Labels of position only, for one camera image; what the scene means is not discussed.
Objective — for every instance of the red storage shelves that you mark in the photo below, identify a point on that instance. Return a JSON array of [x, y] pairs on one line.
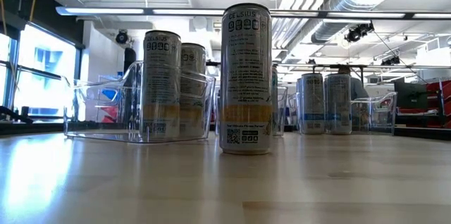
[[440, 92]]

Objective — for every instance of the black ceiling spotlight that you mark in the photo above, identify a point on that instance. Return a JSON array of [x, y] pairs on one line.
[[391, 61], [359, 33]]

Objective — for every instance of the black aluminium table frame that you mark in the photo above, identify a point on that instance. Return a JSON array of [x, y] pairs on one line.
[[35, 128]]

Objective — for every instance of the black monitor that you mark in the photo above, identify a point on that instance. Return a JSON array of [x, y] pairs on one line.
[[410, 95]]

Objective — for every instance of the Celsius Arctic Vibe can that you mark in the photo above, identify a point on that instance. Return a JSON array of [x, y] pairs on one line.
[[311, 104], [337, 104], [298, 104]]

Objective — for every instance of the long ceiling light bar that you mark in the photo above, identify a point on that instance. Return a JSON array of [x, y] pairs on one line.
[[105, 11]]

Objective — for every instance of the window frame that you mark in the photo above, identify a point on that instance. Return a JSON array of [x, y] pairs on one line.
[[10, 76]]

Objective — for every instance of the round black ceiling camera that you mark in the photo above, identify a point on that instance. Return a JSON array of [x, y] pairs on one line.
[[121, 37]]

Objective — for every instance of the blue object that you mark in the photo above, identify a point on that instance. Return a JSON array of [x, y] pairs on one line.
[[110, 93]]

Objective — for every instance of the white ceiling baffles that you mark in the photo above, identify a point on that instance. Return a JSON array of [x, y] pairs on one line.
[[282, 34]]

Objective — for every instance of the silver ceiling duct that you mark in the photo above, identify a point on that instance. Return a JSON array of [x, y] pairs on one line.
[[352, 5]]

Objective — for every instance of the white ceiling fixture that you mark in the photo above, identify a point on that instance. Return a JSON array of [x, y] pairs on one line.
[[199, 23]]

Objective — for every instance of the black upright post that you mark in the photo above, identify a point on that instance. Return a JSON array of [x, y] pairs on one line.
[[129, 58]]

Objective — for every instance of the clear plastic bin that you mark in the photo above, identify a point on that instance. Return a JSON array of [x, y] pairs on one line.
[[380, 118], [283, 111], [88, 93]]

